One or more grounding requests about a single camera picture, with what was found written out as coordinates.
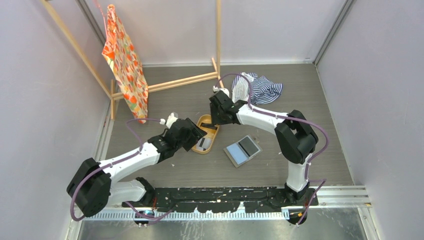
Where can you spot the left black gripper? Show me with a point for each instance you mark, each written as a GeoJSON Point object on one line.
{"type": "Point", "coordinates": [198, 134]}

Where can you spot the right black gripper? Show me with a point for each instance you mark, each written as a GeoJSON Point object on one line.
{"type": "Point", "coordinates": [215, 120]}

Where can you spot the orange oval tray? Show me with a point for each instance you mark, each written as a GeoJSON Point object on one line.
{"type": "Point", "coordinates": [210, 134]}

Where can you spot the grey card holder wallet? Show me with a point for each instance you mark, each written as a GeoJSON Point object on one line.
{"type": "Point", "coordinates": [243, 150]}

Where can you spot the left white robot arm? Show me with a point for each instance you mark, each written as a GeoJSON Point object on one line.
{"type": "Point", "coordinates": [97, 184]}

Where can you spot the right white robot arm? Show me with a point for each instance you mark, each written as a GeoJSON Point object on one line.
{"type": "Point", "coordinates": [296, 138]}

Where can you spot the blue striped cloth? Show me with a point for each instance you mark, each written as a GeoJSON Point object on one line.
{"type": "Point", "coordinates": [259, 89]}

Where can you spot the wooden drying rack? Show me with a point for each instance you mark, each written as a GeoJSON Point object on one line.
{"type": "Point", "coordinates": [110, 91]}

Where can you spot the orange floral cloth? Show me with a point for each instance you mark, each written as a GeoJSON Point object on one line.
{"type": "Point", "coordinates": [119, 53]}

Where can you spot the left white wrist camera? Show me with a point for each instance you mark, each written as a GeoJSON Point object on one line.
{"type": "Point", "coordinates": [171, 119]}

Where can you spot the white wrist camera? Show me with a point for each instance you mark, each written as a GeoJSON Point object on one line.
{"type": "Point", "coordinates": [171, 119]}
{"type": "Point", "coordinates": [216, 89]}

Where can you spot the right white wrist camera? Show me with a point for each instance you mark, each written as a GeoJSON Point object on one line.
{"type": "Point", "coordinates": [216, 89]}

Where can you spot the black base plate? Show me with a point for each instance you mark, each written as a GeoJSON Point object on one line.
{"type": "Point", "coordinates": [267, 199]}

